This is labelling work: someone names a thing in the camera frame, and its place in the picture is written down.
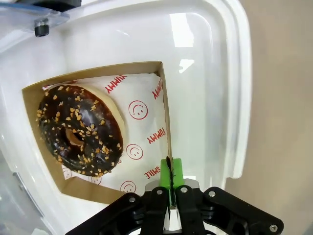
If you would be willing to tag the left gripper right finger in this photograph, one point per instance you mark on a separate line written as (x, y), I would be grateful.
(220, 210)

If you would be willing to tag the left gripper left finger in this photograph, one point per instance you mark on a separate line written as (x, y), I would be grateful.
(127, 215)

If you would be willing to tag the brown cardboard tray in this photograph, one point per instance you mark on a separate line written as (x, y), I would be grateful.
(31, 117)

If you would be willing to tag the chocolate donut with nuts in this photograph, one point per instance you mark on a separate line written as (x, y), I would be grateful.
(80, 115)

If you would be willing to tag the white display case base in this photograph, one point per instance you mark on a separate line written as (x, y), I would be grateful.
(207, 98)

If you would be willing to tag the white printed paper liner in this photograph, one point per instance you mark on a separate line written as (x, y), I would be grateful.
(144, 98)

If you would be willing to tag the clear display case lid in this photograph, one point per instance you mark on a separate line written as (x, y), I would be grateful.
(53, 18)

